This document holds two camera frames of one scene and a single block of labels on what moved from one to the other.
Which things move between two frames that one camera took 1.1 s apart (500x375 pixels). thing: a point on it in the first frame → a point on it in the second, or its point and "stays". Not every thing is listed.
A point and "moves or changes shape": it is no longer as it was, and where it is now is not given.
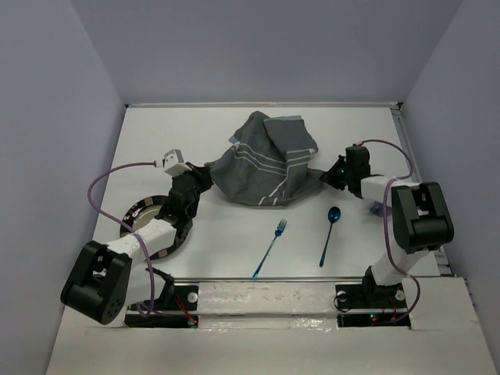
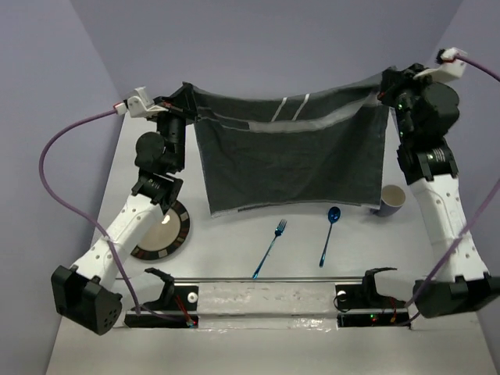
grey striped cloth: x=268 y=162 moves or changes shape
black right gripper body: x=337 y=175 → x=404 y=94
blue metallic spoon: x=333 y=216 stays
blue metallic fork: x=279 y=230 stays
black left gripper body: x=200 y=184 → x=170 y=126
